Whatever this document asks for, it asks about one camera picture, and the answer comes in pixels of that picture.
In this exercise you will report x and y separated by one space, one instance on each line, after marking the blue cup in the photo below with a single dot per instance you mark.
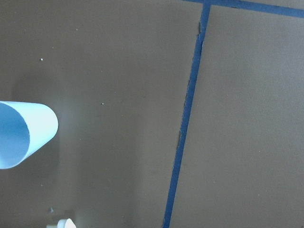
24 128

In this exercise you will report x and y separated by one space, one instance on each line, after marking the white power plug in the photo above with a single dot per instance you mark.
63 223

